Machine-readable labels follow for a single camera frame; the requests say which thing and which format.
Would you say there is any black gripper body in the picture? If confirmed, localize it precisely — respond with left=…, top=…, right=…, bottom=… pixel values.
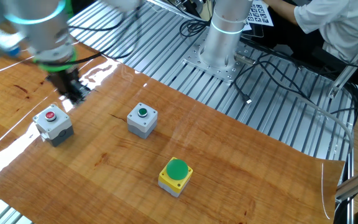
left=46, top=67, right=81, bottom=95

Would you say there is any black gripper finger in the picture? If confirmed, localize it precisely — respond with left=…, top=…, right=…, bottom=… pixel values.
left=73, top=83, right=91, bottom=100
left=65, top=89, right=83, bottom=105

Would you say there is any grey box small red button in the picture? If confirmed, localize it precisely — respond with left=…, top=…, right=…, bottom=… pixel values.
left=32, top=103, right=75, bottom=147

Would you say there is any grey box small green button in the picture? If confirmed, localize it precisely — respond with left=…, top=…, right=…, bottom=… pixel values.
left=126, top=102, right=158, bottom=139

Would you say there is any yellow box green mushroom button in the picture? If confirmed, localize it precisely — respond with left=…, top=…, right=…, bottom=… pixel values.
left=157, top=156, right=194, bottom=198

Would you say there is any bare forearm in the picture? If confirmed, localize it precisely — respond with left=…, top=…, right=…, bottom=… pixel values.
left=261, top=0, right=301, bottom=26

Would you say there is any silver base connector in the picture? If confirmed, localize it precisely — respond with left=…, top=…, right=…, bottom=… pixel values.
left=234, top=52, right=257, bottom=66

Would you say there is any marker tag sheet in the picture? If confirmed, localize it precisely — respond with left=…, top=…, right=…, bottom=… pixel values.
left=242, top=0, right=275, bottom=31

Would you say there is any person in white shirt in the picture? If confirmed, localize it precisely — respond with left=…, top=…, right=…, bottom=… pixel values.
left=293, top=0, right=358, bottom=65

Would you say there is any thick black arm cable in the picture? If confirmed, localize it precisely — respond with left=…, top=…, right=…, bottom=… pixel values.
left=32, top=6, right=142, bottom=68

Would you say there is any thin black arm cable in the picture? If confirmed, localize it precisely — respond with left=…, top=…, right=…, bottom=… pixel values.
left=68, top=6, right=142, bottom=32

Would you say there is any coiled black cable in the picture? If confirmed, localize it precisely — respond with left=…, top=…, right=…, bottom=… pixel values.
left=178, top=18, right=213, bottom=39

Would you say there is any aluminium base plate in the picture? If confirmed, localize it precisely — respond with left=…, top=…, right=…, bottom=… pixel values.
left=182, top=37, right=247, bottom=84

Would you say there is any black usb cable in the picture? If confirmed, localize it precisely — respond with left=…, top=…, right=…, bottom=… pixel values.
left=233, top=60, right=272, bottom=105

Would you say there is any transparent hose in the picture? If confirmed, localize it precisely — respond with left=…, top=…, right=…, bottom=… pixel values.
left=286, top=95, right=356, bottom=156

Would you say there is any black table cable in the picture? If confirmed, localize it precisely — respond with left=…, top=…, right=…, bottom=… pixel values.
left=253, top=51, right=358, bottom=125

